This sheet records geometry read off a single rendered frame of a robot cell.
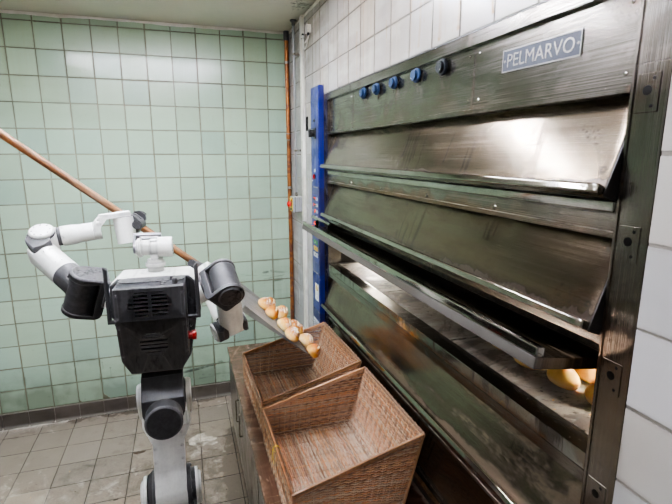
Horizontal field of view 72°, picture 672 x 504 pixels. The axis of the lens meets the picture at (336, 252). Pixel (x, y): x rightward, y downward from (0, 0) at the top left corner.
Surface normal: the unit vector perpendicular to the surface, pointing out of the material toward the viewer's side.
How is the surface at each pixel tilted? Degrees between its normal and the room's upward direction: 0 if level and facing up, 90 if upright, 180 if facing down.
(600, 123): 70
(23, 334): 90
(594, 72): 90
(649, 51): 90
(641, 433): 90
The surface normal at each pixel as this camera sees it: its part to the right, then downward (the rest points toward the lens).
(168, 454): 0.31, -0.09
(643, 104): -0.95, 0.07
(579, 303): -0.89, -0.27
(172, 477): 0.28, -0.32
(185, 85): 0.31, 0.19
